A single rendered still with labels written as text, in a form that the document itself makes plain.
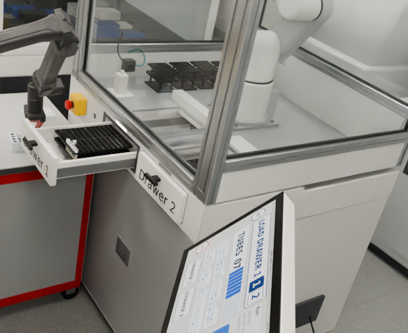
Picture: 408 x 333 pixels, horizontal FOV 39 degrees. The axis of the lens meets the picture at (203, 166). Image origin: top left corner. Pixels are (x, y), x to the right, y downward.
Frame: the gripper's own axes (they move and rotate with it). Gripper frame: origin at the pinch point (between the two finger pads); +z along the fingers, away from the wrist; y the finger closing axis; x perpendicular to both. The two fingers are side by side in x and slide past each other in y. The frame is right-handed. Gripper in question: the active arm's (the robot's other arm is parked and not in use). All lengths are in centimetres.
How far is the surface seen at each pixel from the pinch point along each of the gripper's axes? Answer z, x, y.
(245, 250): -35, -24, -115
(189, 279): -22, -16, -109
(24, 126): -10.1, 5.7, -13.7
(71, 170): -5.7, -5.9, -36.7
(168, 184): -11, -32, -57
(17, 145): 2.4, 6.7, -5.6
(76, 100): -8.8, -17.6, 9.1
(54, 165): -9.9, 0.5, -39.4
